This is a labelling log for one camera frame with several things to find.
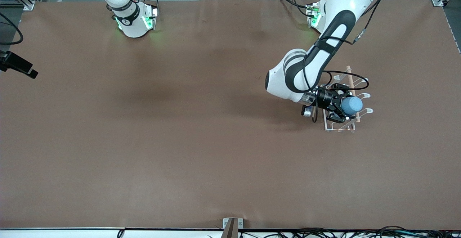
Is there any white wire cup rack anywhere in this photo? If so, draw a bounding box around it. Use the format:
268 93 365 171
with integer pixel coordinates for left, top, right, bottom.
322 65 373 133

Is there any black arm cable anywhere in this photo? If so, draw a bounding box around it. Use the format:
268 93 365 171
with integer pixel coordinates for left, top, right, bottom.
0 12 24 46
301 0 393 123

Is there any metal bracket with post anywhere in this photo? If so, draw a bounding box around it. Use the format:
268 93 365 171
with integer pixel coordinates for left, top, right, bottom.
223 217 244 238

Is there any white table front rail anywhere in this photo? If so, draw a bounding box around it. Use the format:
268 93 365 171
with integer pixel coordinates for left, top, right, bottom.
0 228 224 238

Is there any brown table cover sheet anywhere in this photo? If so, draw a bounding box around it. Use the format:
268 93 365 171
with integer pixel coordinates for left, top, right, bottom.
0 0 461 230

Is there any blue plastic cup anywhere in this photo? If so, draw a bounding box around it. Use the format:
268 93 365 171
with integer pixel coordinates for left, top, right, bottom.
341 96 363 116

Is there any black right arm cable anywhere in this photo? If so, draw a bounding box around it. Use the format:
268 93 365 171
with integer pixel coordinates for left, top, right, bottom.
0 12 24 46

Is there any black cable bundle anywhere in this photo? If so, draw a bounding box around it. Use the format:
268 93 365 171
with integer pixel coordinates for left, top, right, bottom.
207 225 461 238

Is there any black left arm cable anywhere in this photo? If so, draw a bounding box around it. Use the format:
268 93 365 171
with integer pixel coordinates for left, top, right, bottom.
301 0 393 123

